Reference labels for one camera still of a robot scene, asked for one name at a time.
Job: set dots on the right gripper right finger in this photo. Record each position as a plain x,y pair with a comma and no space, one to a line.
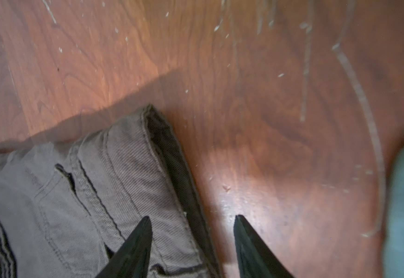
255,259

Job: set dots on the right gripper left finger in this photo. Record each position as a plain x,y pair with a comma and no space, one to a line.
132,259

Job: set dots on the brown trousers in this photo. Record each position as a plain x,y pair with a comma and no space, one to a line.
66,208

